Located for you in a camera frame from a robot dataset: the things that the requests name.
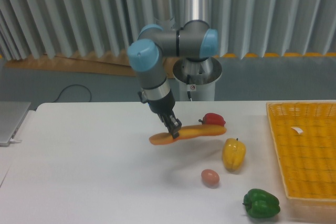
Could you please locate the silver laptop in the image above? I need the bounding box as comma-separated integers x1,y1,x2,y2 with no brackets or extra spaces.
1,101,31,147

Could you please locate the black cable on floor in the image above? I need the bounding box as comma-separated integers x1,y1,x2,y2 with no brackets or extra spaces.
52,84,92,103

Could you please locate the long orange baguette bread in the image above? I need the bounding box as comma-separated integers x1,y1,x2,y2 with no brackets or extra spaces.
149,124,227,145

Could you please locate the grey pleated curtain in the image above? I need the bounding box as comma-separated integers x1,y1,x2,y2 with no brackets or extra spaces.
1,0,335,60

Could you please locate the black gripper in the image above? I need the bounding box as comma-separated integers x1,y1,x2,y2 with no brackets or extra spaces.
138,90,182,138

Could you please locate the brown cardboard sheet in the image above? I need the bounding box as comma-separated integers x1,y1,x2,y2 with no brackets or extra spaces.
5,50,176,79

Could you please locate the yellow bell pepper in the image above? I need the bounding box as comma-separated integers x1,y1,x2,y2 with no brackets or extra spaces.
222,138,246,172

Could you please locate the brown egg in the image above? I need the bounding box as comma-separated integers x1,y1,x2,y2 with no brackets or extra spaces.
201,169,220,187

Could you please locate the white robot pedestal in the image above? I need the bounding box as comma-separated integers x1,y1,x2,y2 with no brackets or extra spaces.
173,57,222,101

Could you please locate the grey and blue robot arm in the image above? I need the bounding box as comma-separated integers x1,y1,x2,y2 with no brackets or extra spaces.
127,0,222,138

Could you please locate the red bell pepper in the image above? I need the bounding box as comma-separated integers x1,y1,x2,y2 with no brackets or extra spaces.
198,113,226,126

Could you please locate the yellow woven basket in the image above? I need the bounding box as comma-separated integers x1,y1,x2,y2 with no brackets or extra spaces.
265,101,336,201

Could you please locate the white paper tag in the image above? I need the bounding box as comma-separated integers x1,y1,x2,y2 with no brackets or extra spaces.
291,126,303,135

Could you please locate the green bell pepper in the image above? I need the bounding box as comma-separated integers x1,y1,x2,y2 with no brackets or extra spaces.
243,188,281,219

